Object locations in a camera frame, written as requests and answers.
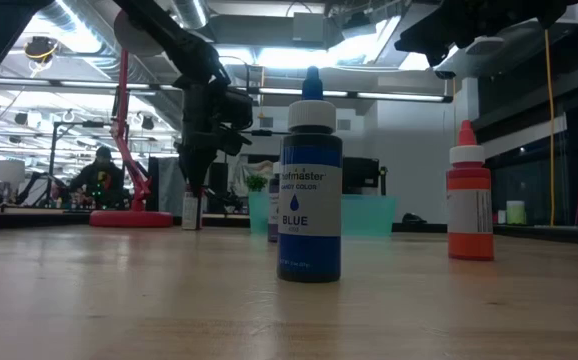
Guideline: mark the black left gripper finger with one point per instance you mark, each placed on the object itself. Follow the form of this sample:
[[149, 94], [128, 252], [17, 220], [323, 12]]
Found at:
[[199, 167]]

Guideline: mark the large red food coloring bottle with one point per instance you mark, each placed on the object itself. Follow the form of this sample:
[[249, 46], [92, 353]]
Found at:
[[191, 215]]

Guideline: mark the large purple food coloring bottle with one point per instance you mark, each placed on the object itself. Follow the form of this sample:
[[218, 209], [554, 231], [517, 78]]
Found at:
[[273, 210]]

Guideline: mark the large orange food coloring bottle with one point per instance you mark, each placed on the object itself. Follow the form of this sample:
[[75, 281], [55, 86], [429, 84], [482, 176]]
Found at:
[[469, 245]]

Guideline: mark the large blue food coloring bottle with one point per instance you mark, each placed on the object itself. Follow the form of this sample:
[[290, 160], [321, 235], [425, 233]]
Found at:
[[309, 250]]

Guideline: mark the grey fabric partition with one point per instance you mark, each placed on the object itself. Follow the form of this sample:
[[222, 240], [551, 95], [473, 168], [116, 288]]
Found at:
[[166, 185]]

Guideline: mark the small green potted plant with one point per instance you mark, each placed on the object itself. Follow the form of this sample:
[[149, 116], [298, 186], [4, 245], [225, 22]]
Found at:
[[256, 182]]

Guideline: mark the red desk lamp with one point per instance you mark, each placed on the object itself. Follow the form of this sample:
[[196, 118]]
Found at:
[[131, 218]]

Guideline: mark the person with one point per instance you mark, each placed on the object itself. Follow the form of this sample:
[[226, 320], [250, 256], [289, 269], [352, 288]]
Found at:
[[99, 180]]

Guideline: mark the black equipment box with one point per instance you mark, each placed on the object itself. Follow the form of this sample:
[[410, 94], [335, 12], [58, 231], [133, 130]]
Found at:
[[359, 172]]

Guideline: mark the teal plastic bin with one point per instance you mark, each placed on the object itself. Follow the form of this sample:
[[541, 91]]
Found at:
[[369, 215]]

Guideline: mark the white-shaded table lamp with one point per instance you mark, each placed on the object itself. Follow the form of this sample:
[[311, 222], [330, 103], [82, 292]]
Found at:
[[8, 171]]

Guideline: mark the black clamp knob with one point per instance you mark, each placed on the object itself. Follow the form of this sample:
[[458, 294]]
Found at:
[[413, 219]]

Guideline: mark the small white cup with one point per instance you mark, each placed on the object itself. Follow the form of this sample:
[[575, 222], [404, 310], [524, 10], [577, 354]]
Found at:
[[501, 217]]

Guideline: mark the light green cup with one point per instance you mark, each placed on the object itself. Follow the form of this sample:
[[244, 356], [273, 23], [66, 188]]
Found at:
[[515, 213]]

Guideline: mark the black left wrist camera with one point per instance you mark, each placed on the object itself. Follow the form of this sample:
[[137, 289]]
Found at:
[[239, 110]]

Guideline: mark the black aluminium frame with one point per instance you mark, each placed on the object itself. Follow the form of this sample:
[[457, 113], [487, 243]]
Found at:
[[39, 221]]

